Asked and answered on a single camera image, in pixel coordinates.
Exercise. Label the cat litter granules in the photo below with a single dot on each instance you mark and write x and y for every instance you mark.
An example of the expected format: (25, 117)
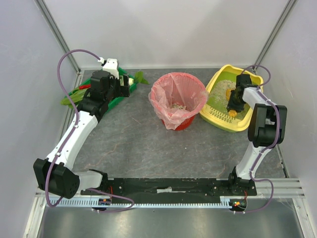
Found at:
(217, 97)

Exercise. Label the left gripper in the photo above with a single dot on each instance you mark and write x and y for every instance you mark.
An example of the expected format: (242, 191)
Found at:
(125, 86)

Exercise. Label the yellow green litter box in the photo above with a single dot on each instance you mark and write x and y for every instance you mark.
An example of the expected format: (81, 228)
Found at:
(218, 119)

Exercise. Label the red chili pepper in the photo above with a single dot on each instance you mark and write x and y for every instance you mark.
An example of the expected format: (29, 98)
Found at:
(84, 86)

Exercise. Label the red mesh waste basket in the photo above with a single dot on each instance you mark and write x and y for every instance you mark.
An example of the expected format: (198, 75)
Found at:
(178, 124)

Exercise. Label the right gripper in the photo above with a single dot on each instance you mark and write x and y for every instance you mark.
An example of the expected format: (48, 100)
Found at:
(234, 106)

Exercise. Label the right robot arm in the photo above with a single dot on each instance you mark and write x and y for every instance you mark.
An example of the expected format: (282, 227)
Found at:
(265, 131)

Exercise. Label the slotted cable duct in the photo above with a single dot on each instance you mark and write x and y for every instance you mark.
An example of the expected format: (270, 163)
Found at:
(96, 202)

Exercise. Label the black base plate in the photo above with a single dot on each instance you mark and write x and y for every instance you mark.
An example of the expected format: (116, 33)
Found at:
(143, 187)

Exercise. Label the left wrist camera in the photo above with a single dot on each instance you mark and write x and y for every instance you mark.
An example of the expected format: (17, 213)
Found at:
(110, 65)

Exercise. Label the green plastic tray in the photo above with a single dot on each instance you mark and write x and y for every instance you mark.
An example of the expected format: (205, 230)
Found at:
(116, 101)

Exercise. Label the white radish with leaves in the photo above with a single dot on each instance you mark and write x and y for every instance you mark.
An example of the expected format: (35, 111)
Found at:
(138, 78)

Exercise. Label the green leafy vegetable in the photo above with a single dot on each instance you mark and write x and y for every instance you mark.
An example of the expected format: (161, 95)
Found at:
(75, 95)

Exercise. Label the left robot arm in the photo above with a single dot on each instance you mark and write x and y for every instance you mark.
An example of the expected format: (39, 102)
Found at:
(54, 173)

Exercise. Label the orange litter scoop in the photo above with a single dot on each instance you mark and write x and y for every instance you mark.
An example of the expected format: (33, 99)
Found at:
(229, 93)

